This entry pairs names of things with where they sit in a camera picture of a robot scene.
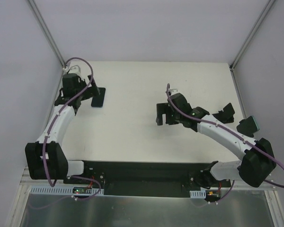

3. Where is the black folding phone stand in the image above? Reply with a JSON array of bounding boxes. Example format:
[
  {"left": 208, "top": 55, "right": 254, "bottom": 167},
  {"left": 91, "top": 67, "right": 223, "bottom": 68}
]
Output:
[{"left": 213, "top": 103, "right": 235, "bottom": 124}]

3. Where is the black phone blue edge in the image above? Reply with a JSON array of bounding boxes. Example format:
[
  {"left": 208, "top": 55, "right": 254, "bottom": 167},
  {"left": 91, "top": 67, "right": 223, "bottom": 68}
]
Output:
[{"left": 236, "top": 116, "right": 259, "bottom": 138}]

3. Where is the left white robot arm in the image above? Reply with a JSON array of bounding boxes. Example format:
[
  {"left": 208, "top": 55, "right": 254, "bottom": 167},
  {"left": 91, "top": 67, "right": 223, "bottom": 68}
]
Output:
[{"left": 25, "top": 73, "right": 100, "bottom": 184}]

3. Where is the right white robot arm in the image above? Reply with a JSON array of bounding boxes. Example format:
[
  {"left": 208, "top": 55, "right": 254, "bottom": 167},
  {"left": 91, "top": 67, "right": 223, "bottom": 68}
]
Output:
[{"left": 156, "top": 93, "right": 276, "bottom": 188}]

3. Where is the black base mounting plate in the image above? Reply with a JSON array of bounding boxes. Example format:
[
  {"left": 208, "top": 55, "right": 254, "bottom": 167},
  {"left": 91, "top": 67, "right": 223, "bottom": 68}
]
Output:
[{"left": 62, "top": 160, "right": 230, "bottom": 197}]

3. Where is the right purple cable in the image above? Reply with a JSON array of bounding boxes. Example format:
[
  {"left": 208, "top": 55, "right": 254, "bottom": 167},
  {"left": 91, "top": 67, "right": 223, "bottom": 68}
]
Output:
[{"left": 165, "top": 83, "right": 284, "bottom": 189}]

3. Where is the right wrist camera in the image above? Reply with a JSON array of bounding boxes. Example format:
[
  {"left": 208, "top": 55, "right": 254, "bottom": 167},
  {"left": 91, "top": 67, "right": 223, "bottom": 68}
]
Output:
[{"left": 169, "top": 89, "right": 179, "bottom": 96}]

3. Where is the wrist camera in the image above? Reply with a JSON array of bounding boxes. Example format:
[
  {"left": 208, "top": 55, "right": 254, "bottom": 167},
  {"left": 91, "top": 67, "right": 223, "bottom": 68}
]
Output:
[
  {"left": 62, "top": 65, "right": 81, "bottom": 76},
  {"left": 169, "top": 89, "right": 179, "bottom": 96}
]

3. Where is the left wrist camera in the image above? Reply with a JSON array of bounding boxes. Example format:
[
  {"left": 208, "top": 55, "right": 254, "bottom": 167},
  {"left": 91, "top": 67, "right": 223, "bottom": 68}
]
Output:
[{"left": 62, "top": 65, "right": 81, "bottom": 76}]

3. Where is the right white cable duct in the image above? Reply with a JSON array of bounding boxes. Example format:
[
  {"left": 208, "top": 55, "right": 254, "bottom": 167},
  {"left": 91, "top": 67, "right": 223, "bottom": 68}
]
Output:
[{"left": 189, "top": 189, "right": 206, "bottom": 199}]

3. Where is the white cable duct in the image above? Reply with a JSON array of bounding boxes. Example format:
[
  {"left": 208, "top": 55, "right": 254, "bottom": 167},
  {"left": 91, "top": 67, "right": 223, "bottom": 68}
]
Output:
[
  {"left": 30, "top": 186, "right": 104, "bottom": 196},
  {"left": 189, "top": 189, "right": 206, "bottom": 199}
]

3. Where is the left aluminium frame post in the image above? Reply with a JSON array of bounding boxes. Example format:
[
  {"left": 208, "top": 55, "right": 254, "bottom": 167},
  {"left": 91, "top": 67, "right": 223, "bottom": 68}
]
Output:
[{"left": 26, "top": 0, "right": 65, "bottom": 68}]

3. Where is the aluminium frame post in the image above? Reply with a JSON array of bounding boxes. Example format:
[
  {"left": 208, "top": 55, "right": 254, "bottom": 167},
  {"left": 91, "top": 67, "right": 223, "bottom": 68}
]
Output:
[
  {"left": 230, "top": 0, "right": 277, "bottom": 72},
  {"left": 26, "top": 0, "right": 65, "bottom": 68}
]

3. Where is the left white cable duct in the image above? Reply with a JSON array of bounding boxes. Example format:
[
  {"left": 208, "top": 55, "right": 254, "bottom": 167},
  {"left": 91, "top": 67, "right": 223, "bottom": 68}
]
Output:
[{"left": 30, "top": 186, "right": 104, "bottom": 196}]

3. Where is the right aluminium frame post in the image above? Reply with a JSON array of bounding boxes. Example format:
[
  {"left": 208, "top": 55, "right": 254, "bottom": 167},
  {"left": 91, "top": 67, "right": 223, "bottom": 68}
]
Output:
[{"left": 230, "top": 0, "right": 277, "bottom": 72}]

